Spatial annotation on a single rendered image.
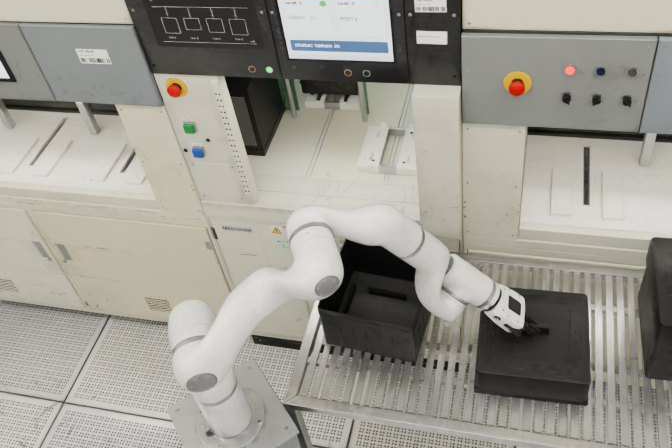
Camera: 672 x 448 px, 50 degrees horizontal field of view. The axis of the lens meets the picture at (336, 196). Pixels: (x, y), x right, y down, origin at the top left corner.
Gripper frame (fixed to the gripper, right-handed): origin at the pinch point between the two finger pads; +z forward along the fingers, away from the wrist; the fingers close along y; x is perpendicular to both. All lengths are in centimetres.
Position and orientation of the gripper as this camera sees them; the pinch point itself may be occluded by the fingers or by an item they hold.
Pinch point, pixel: (530, 326)
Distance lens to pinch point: 203.5
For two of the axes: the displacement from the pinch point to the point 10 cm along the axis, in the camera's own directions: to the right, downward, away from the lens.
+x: -5.9, 4.5, 6.7
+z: 7.8, 5.3, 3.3
